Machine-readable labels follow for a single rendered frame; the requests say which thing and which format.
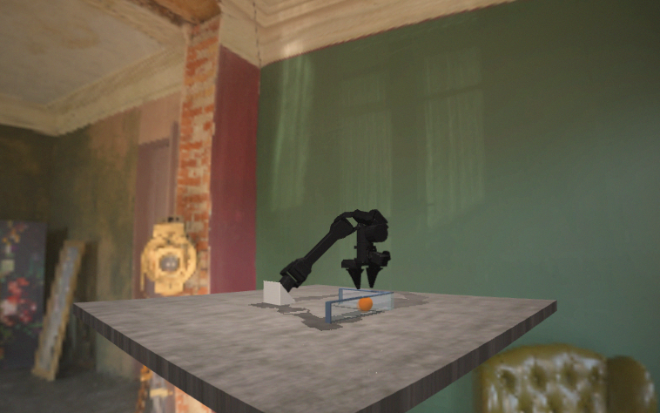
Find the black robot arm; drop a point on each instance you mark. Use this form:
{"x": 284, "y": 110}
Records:
{"x": 372, "y": 227}

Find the blue flat bar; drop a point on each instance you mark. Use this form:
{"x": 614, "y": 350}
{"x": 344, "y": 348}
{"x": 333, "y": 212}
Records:
{"x": 328, "y": 318}

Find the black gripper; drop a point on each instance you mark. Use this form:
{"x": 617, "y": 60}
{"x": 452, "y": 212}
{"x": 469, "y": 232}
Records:
{"x": 356, "y": 264}

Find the low clear glass walls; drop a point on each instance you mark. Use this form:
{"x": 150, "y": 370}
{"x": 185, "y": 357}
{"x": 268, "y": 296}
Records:
{"x": 348, "y": 310}

